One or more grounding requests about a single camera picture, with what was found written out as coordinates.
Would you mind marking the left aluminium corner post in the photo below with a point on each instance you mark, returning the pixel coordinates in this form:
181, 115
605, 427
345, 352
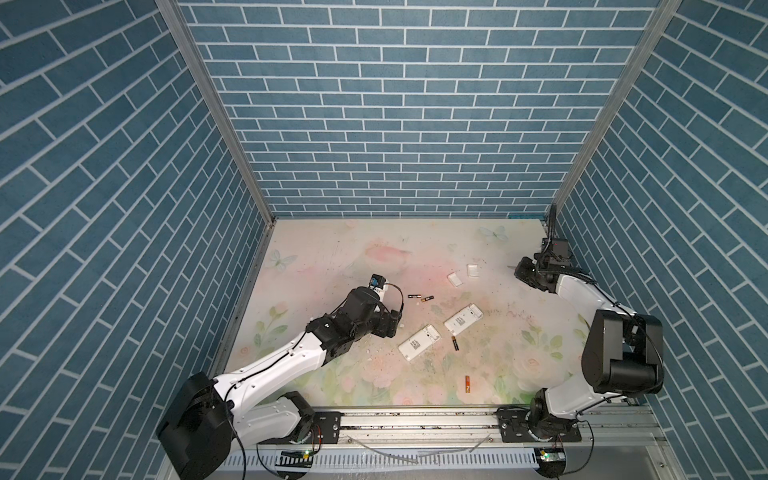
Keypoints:
181, 34

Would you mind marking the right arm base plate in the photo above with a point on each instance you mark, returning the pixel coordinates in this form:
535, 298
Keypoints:
520, 425

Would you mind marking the white slotted cable duct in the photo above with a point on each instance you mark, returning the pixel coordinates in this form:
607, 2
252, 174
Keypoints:
362, 460

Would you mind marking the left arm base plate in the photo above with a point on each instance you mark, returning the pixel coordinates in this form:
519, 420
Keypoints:
312, 427

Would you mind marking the white remote control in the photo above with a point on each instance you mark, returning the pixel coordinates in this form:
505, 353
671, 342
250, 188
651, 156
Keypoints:
463, 319
419, 342

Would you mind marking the white battery cover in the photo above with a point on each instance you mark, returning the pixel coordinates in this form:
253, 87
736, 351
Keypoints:
454, 279
473, 270

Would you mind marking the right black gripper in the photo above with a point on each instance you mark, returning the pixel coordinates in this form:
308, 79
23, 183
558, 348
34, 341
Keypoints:
519, 270

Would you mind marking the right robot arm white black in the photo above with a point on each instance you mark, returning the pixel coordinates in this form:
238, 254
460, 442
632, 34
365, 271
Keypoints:
623, 351

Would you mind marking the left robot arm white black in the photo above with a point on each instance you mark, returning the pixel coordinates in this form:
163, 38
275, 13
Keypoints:
209, 415

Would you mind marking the aluminium front rail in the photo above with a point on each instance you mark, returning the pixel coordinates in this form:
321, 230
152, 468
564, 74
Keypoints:
615, 425

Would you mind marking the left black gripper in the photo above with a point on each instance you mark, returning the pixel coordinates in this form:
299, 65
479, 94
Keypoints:
388, 318

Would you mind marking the right aluminium corner post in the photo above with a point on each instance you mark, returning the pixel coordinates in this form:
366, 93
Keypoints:
656, 26

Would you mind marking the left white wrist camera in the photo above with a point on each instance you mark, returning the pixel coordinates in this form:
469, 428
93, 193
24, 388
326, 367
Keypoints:
377, 282

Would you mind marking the aluminium corner post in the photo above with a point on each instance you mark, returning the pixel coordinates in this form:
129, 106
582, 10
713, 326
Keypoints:
181, 34
656, 26

